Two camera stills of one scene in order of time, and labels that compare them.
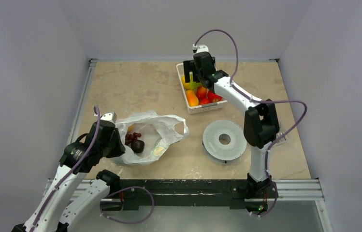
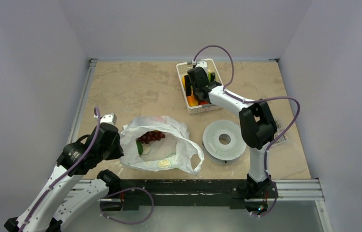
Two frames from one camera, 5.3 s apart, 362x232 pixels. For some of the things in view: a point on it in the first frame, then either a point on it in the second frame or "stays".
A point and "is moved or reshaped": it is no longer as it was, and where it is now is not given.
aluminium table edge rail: [80, 107] stays
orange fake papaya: [192, 99] stays
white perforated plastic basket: [200, 108] stays
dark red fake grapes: [129, 137] → [150, 136]
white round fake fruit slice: [157, 151] → [164, 164]
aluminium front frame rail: [284, 190] stays
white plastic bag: [157, 132] is moved or reshaped
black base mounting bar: [185, 192] stays
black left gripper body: [113, 148] stays
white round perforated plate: [220, 153] stays
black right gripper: [188, 70] → [198, 78]
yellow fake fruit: [186, 85] stays
